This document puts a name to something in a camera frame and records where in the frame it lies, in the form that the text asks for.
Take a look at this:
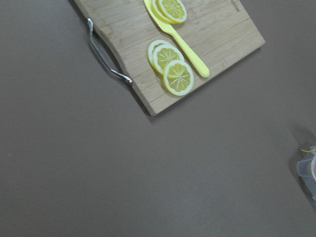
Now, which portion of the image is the wooden cutting board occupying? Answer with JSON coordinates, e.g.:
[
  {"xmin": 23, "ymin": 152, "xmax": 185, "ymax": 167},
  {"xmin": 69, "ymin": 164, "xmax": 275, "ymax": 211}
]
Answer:
[{"xmin": 76, "ymin": 0, "xmax": 265, "ymax": 116}]

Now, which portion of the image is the yellow plastic knife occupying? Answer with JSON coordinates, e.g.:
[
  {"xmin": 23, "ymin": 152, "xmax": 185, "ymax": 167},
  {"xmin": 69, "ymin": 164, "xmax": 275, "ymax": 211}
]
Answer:
[{"xmin": 144, "ymin": 0, "xmax": 210, "ymax": 78}]

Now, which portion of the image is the clear plastic egg box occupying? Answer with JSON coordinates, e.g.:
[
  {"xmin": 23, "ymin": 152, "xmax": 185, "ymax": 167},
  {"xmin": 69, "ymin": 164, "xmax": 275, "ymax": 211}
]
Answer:
[{"xmin": 296, "ymin": 146, "xmax": 316, "ymax": 201}]

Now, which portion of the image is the lemon slice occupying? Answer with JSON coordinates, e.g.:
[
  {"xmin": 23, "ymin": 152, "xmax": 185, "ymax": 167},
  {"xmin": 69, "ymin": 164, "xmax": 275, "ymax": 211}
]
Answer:
[
  {"xmin": 163, "ymin": 60, "xmax": 195, "ymax": 96},
  {"xmin": 148, "ymin": 40, "xmax": 184, "ymax": 75},
  {"xmin": 151, "ymin": 0, "xmax": 187, "ymax": 24}
]

